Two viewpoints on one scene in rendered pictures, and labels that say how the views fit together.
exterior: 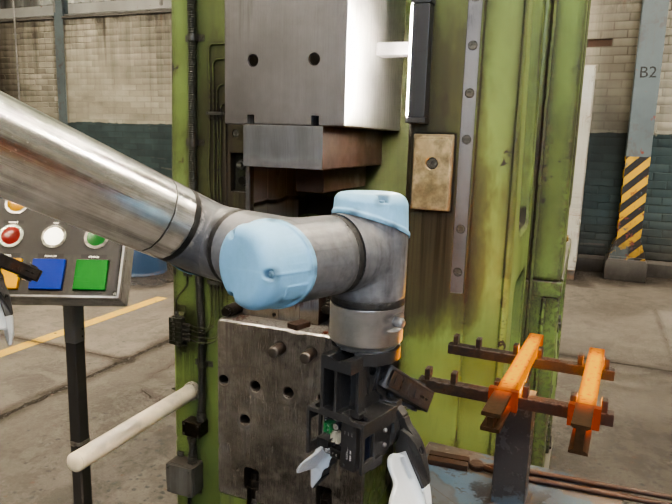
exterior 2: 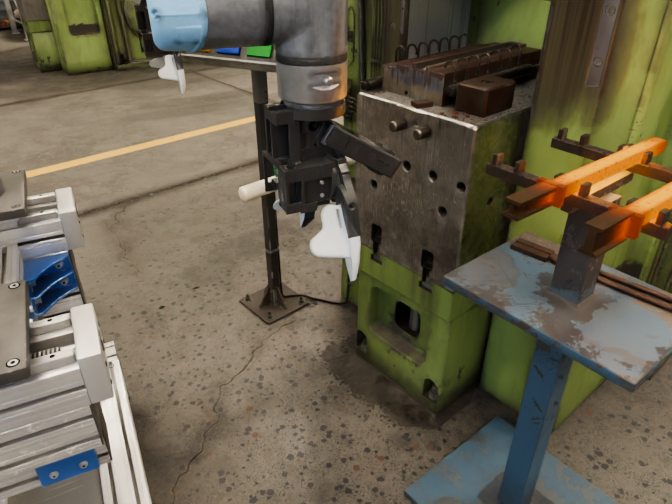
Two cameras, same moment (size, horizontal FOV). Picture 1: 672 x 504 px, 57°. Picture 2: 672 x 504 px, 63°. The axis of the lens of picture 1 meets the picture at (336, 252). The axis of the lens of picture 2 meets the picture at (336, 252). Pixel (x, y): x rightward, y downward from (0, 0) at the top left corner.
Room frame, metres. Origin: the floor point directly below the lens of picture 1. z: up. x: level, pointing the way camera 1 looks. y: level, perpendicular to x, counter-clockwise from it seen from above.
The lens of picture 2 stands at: (0.08, -0.32, 1.31)
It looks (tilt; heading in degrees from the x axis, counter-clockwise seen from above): 31 degrees down; 27
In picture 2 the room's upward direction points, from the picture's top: straight up
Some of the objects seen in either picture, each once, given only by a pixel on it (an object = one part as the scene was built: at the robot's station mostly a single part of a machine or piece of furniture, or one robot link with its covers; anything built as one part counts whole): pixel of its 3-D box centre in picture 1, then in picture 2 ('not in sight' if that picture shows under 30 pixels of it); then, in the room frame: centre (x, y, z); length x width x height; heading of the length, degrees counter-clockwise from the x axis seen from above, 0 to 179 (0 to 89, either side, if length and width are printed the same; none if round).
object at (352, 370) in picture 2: not in sight; (381, 372); (1.36, 0.15, 0.01); 0.58 x 0.39 x 0.01; 68
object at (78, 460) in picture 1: (139, 423); (301, 174); (1.45, 0.48, 0.62); 0.44 x 0.05 x 0.05; 158
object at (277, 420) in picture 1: (333, 380); (470, 164); (1.59, 0.00, 0.69); 0.56 x 0.38 x 0.45; 158
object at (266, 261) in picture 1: (280, 257); (206, 5); (0.55, 0.05, 1.23); 0.11 x 0.11 x 0.08; 45
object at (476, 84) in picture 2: not in sight; (485, 95); (1.39, -0.06, 0.95); 0.12 x 0.08 x 0.06; 158
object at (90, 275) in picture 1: (91, 275); (261, 43); (1.41, 0.57, 1.01); 0.07 x 0.05 x 0.07; 93
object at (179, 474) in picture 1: (185, 475); not in sight; (1.65, 0.42, 0.36); 0.09 x 0.07 x 0.12; 68
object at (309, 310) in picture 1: (316, 283); (463, 67); (1.60, 0.05, 0.96); 0.42 x 0.20 x 0.09; 158
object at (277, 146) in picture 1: (319, 146); not in sight; (1.60, 0.05, 1.32); 0.42 x 0.20 x 0.10; 158
